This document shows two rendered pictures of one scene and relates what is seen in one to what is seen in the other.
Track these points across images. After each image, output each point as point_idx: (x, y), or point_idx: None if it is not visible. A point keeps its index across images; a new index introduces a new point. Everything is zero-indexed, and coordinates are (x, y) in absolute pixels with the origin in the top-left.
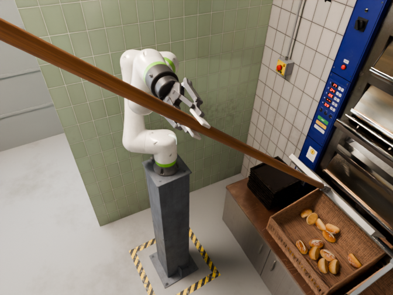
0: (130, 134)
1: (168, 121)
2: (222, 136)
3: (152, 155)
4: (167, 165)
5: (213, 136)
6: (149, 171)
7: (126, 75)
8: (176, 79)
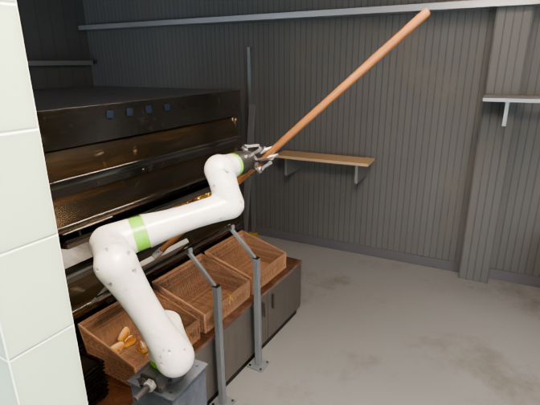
0: (183, 337)
1: (267, 165)
2: None
3: (157, 386)
4: None
5: None
6: (186, 382)
7: (142, 272)
8: None
